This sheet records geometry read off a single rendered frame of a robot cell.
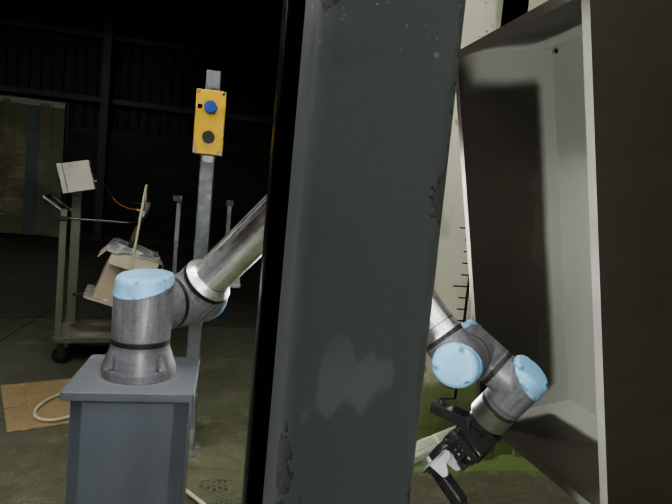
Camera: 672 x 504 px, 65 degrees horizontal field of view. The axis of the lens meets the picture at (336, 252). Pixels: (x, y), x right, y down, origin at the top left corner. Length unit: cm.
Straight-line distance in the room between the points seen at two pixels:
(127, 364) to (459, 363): 83
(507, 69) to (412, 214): 169
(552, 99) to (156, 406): 151
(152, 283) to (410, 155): 127
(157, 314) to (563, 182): 133
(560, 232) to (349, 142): 179
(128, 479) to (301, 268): 135
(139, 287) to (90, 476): 47
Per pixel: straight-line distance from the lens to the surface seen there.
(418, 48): 19
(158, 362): 148
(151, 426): 144
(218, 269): 148
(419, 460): 135
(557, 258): 195
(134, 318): 143
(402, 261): 18
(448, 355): 107
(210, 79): 236
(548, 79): 194
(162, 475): 150
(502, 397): 122
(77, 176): 381
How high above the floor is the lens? 114
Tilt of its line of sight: 5 degrees down
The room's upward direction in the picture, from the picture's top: 5 degrees clockwise
